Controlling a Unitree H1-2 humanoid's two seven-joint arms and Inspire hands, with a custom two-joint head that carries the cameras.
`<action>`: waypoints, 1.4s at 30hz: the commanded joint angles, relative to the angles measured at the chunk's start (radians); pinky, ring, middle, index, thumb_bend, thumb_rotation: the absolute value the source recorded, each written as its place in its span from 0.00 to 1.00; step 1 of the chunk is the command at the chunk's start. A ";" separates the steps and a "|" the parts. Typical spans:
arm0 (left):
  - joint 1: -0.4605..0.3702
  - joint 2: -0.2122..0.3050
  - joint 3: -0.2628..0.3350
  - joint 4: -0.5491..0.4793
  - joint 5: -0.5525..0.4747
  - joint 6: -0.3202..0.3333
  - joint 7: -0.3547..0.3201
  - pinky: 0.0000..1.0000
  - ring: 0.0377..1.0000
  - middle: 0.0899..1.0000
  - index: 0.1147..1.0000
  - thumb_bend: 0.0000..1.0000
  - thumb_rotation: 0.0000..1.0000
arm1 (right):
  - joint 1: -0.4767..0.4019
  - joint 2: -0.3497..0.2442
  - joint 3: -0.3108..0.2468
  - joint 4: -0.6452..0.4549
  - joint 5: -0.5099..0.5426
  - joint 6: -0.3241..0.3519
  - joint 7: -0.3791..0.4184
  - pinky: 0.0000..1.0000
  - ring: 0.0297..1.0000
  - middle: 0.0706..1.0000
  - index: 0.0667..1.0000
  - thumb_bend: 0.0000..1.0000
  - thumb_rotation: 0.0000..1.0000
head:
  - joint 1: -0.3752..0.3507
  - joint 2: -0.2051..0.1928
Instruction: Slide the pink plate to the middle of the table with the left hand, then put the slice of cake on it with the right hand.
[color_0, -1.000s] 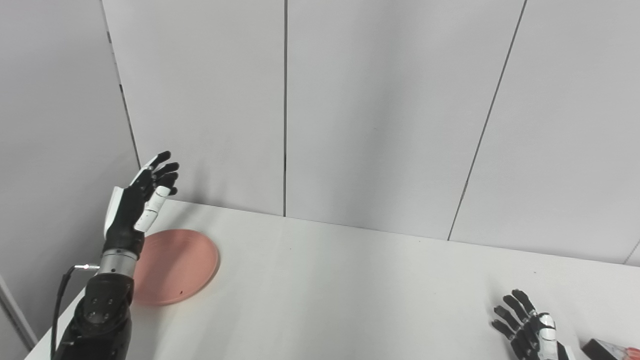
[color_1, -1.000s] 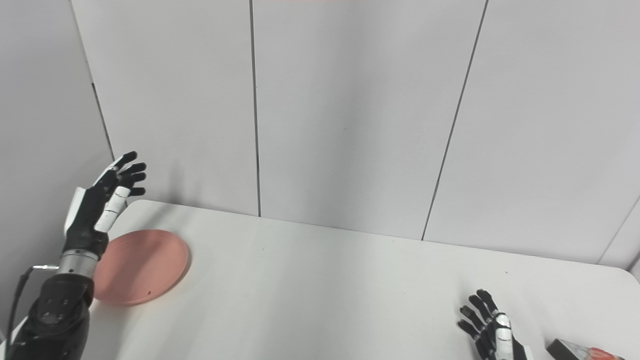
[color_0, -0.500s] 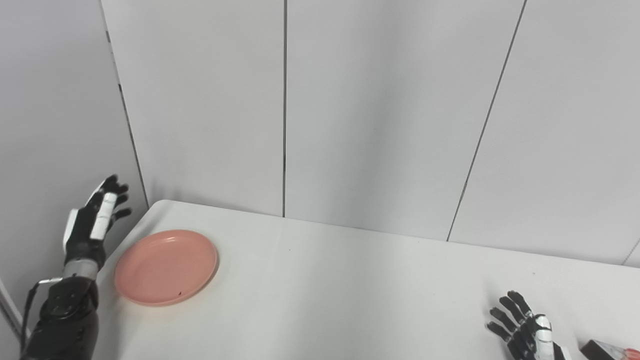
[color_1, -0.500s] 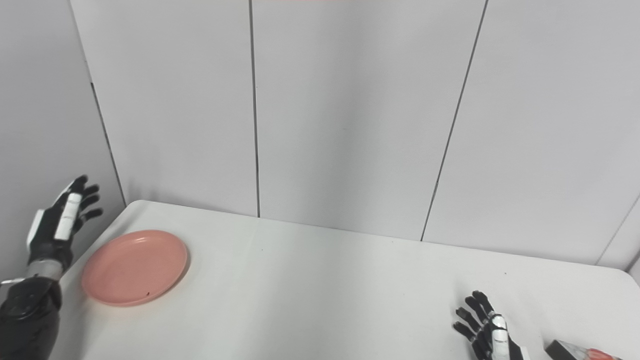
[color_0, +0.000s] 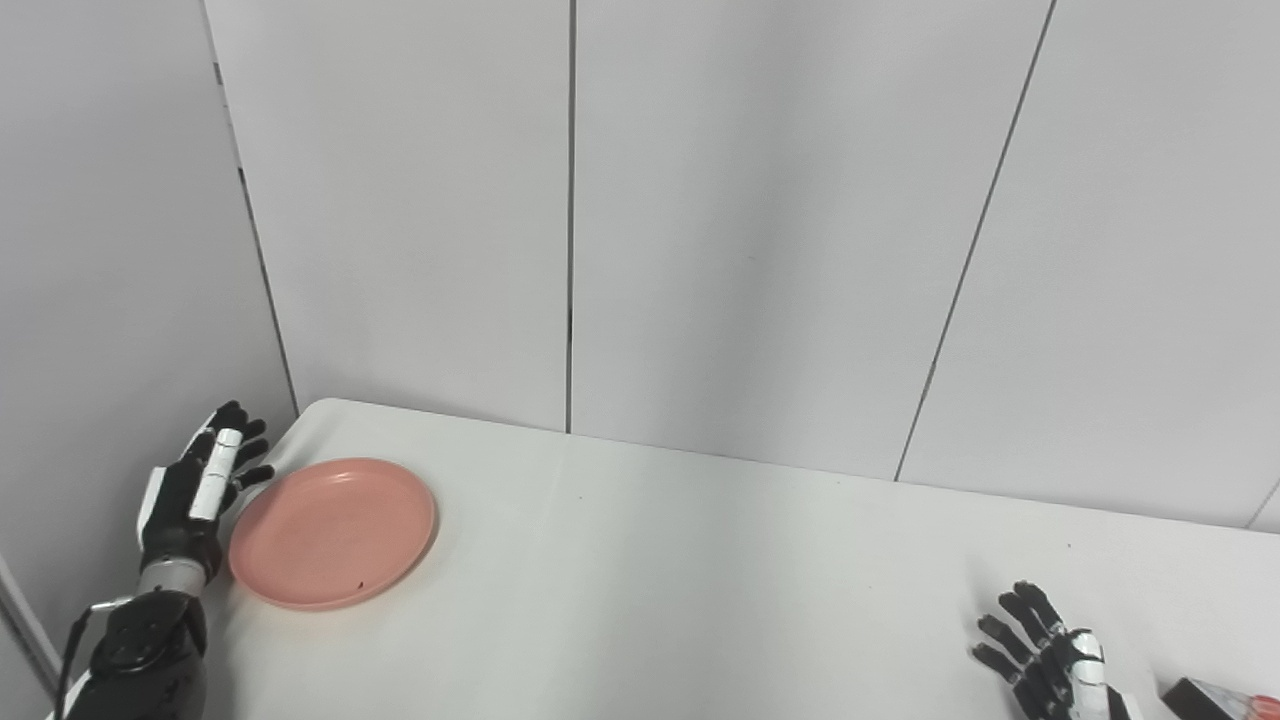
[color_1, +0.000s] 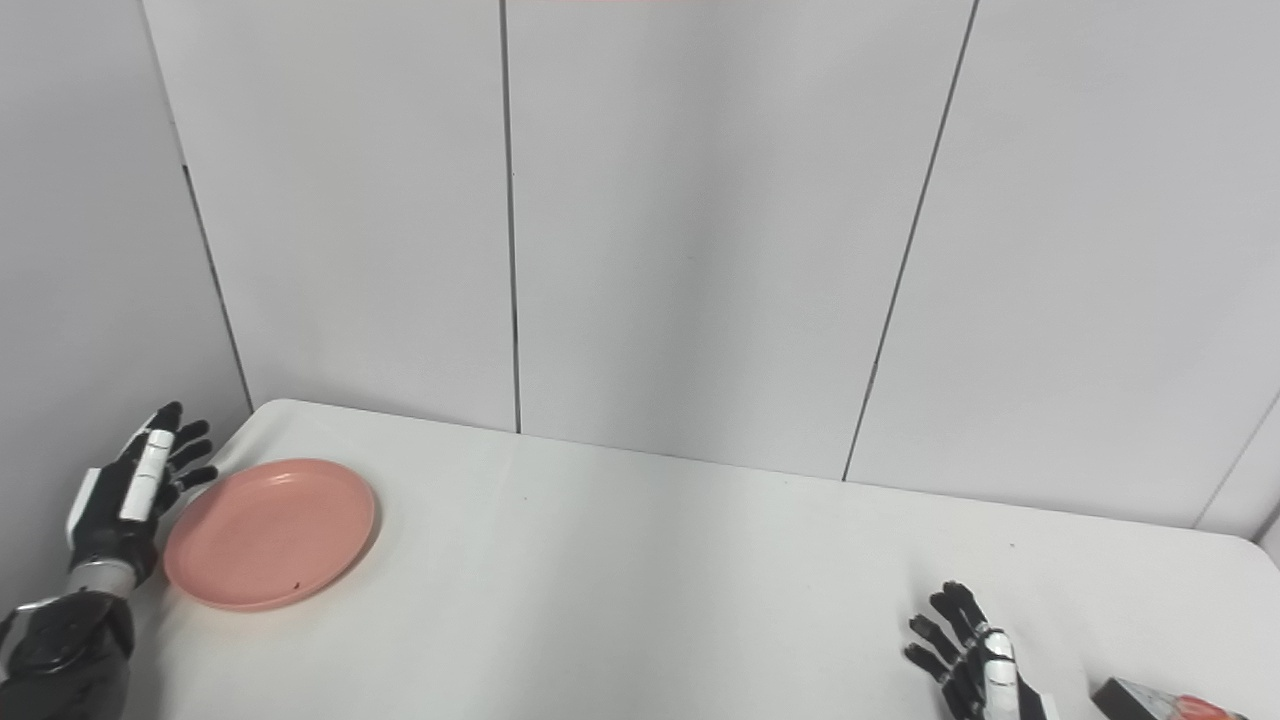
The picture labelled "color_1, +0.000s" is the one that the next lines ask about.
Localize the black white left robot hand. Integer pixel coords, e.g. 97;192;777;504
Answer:
66;402;219;591

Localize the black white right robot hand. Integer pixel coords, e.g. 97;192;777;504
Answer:
905;581;1061;720

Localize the pink round plate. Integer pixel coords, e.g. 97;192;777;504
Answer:
163;458;378;612

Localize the chocolate cake slice with fruit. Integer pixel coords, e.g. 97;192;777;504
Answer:
1090;677;1251;720

